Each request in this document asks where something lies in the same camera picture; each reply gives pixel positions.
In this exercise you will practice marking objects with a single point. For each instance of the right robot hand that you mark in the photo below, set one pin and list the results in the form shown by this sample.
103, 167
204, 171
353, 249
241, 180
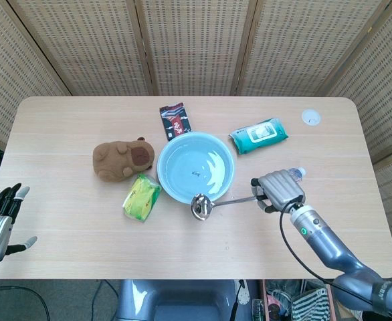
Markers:
279, 192

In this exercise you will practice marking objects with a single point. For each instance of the stainless steel ladle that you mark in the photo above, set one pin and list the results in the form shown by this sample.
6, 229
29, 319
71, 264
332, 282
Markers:
212, 204

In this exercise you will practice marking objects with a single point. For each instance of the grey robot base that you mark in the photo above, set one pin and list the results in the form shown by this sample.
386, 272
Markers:
179, 301

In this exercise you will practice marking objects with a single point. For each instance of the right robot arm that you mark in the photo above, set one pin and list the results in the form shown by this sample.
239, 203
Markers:
343, 257

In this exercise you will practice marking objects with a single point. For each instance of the clear plastic bottle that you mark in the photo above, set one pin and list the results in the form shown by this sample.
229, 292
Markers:
298, 173

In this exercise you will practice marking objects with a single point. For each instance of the light blue bowl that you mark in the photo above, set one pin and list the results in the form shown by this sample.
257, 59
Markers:
196, 167

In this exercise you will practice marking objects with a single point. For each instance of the green wet wipes pack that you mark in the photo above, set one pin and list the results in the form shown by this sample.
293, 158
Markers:
259, 134

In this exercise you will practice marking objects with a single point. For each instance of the black white striped bag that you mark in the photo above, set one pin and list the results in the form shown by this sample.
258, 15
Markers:
311, 302

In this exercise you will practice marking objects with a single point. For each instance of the green glass bottle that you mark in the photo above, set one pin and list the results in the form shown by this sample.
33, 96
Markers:
258, 311

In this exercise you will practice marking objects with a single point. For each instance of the dark red snack packet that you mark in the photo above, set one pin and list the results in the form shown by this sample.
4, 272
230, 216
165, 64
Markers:
176, 122

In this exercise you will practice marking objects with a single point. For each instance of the yellow green snack packet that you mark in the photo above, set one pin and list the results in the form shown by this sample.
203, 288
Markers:
142, 197

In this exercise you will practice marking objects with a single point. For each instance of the brown capybara plush toy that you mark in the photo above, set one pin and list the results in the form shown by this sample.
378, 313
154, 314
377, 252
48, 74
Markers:
124, 160

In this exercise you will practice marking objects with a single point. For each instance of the woven bamboo folding screen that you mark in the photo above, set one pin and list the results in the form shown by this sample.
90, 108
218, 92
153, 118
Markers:
196, 47

